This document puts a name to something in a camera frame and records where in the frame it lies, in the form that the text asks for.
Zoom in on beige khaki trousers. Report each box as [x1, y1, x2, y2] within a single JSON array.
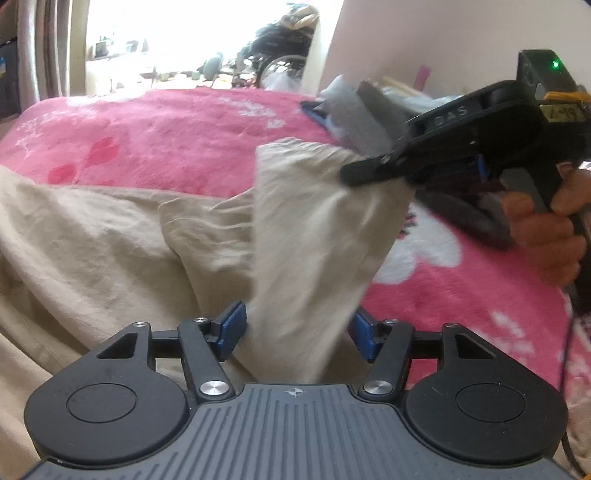
[[1, 139, 414, 479]]

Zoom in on folding table with items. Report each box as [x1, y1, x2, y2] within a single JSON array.
[[85, 38, 155, 95]]

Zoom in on right hand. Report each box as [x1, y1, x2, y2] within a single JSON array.
[[503, 167, 590, 287]]

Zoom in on dark grey garment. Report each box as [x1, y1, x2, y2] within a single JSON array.
[[415, 189, 514, 251]]

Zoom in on grey hooded sweatshirt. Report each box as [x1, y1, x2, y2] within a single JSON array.
[[320, 75, 411, 157]]

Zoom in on pink floral bed blanket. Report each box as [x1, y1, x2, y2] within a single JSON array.
[[0, 87, 591, 462]]

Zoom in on blue denim garment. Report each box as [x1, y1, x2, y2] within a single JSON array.
[[300, 100, 335, 136]]

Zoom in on dark blue box device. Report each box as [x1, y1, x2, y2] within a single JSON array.
[[0, 39, 21, 119]]

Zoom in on grey beige curtain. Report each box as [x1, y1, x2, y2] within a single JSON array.
[[16, 0, 90, 110]]

